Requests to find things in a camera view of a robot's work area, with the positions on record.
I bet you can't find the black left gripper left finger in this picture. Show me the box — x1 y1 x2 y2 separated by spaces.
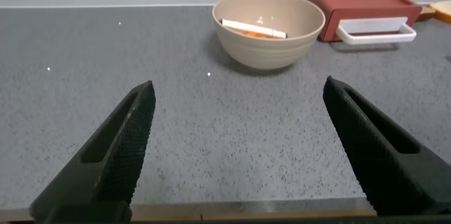
29 80 156 223

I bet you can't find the white bread slice orange crust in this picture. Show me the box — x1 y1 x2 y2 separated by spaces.
428 0 451 25

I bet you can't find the white marker pen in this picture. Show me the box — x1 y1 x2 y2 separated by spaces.
218 18 288 39

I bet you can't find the red drawer with white handle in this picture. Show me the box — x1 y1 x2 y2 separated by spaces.
321 5 423 46

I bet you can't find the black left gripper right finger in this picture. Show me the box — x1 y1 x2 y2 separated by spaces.
322 75 451 217

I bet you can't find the beige round bowl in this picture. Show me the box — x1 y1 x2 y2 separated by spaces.
211 0 326 71

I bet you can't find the orange striped croissant toy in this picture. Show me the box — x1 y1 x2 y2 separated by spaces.
242 30 273 39

